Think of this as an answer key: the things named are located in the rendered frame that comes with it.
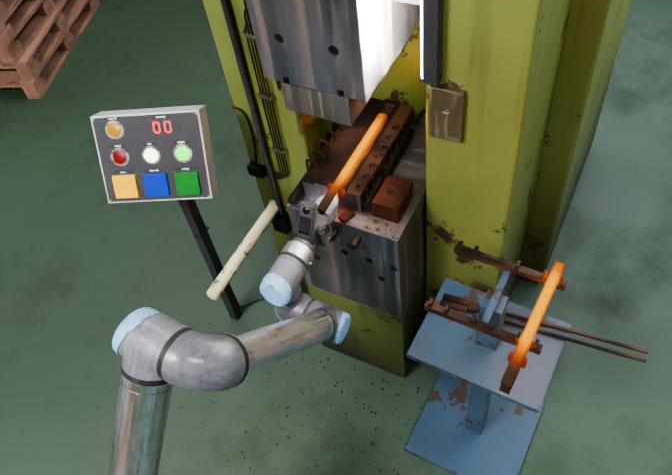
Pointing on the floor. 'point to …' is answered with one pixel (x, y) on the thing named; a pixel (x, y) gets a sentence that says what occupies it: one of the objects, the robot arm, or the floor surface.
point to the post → (209, 253)
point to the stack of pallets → (41, 25)
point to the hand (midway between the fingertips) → (332, 194)
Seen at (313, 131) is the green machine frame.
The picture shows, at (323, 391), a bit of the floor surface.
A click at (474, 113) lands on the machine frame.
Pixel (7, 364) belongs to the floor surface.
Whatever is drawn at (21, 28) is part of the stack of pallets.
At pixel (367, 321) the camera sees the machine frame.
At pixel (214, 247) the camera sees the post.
